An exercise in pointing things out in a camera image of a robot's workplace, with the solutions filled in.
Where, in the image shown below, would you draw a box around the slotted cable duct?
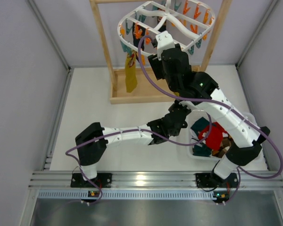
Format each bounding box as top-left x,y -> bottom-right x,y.
38,190 -> 225,200

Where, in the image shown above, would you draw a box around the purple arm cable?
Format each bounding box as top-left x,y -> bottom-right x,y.
137,35 -> 283,178
65,113 -> 213,204

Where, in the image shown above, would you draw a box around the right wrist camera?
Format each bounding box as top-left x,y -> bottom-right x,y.
154,31 -> 175,58

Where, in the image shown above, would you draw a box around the wooden hanger stand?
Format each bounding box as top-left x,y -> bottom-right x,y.
90,0 -> 232,104

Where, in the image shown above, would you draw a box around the brown striped sock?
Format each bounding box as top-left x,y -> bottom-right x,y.
212,137 -> 233,158

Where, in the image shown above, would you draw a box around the navy sock on right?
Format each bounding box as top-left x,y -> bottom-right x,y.
132,23 -> 146,47

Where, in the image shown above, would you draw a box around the mustard yellow bear sock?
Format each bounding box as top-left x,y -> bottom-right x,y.
125,51 -> 138,93

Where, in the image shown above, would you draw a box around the teal green sock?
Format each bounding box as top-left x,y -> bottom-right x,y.
191,117 -> 209,139

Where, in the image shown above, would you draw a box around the white round clip hanger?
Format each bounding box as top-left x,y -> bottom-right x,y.
117,0 -> 216,56

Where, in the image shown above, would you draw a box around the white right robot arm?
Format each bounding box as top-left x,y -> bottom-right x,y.
148,42 -> 270,182

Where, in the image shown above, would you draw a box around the red sock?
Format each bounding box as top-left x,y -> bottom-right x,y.
205,122 -> 229,150

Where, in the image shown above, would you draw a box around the white plastic basket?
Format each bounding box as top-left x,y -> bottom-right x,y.
186,110 -> 265,163

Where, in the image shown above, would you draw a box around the navy sock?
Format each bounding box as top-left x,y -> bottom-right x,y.
156,16 -> 166,32
132,23 -> 146,47

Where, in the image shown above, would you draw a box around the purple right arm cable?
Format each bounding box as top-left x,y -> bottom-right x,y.
137,35 -> 283,178

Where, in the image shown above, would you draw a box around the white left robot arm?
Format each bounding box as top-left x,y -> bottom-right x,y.
75,101 -> 191,181

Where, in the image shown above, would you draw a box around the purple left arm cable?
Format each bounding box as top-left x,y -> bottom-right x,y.
65,113 -> 213,204

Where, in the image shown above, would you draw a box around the teal sock in basket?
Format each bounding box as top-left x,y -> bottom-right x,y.
192,145 -> 212,157

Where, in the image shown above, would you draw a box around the navy sock in middle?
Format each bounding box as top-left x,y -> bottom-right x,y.
156,16 -> 166,32

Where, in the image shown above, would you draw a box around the aluminium mounting rail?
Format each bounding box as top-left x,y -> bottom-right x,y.
29,171 -> 283,190

